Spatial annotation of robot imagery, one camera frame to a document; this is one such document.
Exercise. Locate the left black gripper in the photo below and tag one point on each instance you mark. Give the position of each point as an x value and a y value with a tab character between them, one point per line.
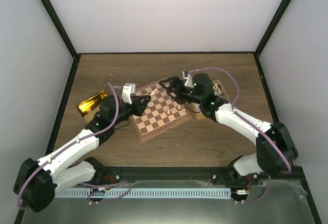
139	106

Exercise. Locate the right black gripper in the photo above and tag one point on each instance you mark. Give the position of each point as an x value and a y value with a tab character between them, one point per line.
176	81

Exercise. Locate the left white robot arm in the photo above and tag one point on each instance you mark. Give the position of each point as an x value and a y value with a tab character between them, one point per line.
38	181

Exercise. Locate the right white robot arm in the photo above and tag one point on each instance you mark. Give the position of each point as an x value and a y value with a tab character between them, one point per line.
275	149

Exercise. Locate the cream tin with light pieces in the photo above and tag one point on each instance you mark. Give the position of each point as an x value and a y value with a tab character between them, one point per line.
218	90

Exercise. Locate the gold tin with dark pieces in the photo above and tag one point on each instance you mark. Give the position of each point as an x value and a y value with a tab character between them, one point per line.
89	107

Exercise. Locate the wooden chessboard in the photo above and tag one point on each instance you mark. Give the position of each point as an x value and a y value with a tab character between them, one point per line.
151	123

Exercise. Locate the light blue slotted strip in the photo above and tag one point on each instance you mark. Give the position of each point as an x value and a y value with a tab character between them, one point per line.
215	193

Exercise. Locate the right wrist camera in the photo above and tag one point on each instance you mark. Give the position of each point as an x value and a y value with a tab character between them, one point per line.
187	79

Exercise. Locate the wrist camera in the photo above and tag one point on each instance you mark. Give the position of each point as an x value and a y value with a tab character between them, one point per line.
127	90
187	79

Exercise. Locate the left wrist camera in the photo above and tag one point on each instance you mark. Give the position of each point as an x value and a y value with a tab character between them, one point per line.
127	90

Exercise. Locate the black mounting rail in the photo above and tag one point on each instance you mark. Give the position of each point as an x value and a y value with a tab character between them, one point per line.
109	175

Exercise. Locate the black enclosure frame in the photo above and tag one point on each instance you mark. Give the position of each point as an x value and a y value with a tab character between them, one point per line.
297	172

